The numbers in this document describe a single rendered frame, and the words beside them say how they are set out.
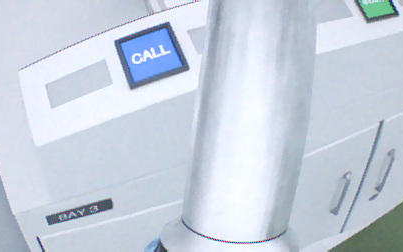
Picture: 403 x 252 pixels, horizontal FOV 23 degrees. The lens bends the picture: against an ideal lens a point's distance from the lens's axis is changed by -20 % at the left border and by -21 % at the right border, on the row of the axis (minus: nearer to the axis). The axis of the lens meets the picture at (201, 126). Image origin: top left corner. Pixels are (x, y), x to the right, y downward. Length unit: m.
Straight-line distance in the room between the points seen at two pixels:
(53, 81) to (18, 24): 0.23
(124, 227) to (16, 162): 0.18
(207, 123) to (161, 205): 0.42
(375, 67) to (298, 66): 0.35
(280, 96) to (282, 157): 0.05
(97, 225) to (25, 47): 0.23
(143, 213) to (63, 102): 0.24
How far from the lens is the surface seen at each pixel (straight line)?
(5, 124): 1.22
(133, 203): 1.23
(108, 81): 1.07
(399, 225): 1.03
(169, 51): 1.07
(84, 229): 1.26
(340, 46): 1.10
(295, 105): 0.84
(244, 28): 0.82
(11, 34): 1.28
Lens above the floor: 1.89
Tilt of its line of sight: 63 degrees down
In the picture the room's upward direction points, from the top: 2 degrees clockwise
